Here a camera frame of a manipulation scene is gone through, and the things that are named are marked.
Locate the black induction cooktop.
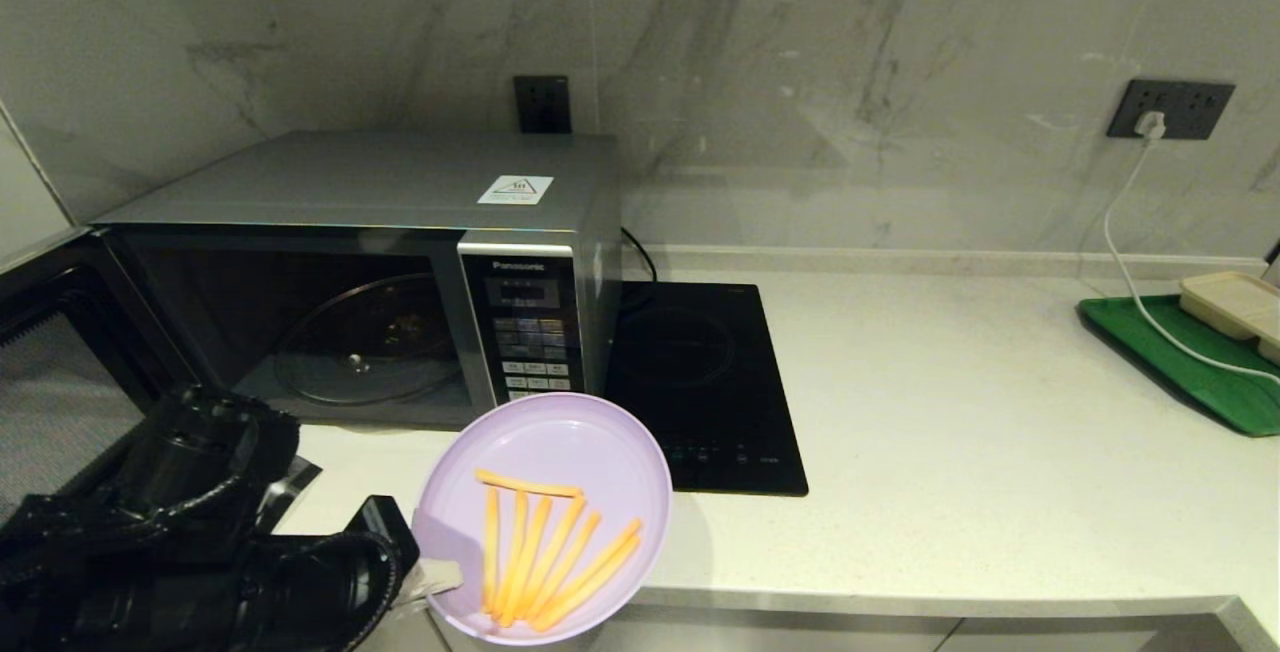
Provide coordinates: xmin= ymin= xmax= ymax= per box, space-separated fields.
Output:
xmin=605 ymin=281 xmax=810 ymax=498

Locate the wide black wall socket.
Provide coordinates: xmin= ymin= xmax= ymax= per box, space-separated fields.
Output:
xmin=1106 ymin=79 xmax=1236 ymax=140

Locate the small black wall socket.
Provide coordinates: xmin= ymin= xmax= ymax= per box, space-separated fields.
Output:
xmin=514 ymin=76 xmax=573 ymax=135

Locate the green plastic tray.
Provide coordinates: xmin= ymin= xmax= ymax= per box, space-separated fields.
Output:
xmin=1077 ymin=294 xmax=1280 ymax=438

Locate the white power cable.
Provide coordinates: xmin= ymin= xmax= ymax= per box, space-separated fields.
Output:
xmin=1102 ymin=138 xmax=1280 ymax=383

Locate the beige lunch box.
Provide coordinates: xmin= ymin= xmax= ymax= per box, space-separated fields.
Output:
xmin=1179 ymin=271 xmax=1280 ymax=365

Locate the black glass microwave door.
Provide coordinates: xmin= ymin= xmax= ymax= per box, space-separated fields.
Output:
xmin=0 ymin=229 xmax=201 ymax=523

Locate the silver Panasonic microwave oven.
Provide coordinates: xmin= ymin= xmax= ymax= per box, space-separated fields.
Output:
xmin=90 ymin=130 xmax=623 ymax=430

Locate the white warning sticker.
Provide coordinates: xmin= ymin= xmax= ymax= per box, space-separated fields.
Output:
xmin=477 ymin=175 xmax=554 ymax=206

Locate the purple plastic plate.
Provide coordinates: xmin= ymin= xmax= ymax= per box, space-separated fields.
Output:
xmin=412 ymin=391 xmax=674 ymax=646

